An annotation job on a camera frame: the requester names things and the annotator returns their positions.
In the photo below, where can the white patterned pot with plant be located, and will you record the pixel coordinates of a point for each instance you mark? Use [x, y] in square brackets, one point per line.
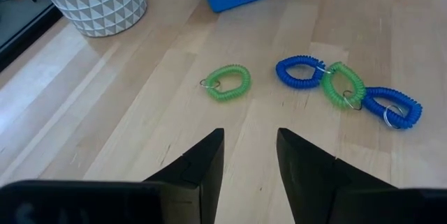
[97, 4]

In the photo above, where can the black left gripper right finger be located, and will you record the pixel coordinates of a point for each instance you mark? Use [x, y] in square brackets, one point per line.
[307, 182]

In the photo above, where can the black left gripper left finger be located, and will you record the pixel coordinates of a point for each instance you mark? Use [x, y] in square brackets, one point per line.
[209, 168]

